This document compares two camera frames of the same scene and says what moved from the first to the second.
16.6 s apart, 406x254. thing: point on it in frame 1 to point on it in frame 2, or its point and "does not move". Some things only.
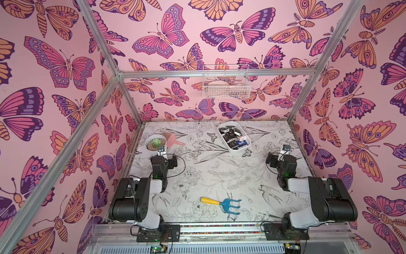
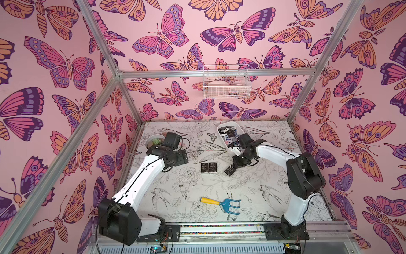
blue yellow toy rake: x=224 y=204 does not move
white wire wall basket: x=226 y=81 does not move
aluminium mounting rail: x=103 y=234 does not move
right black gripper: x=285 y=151 to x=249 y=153
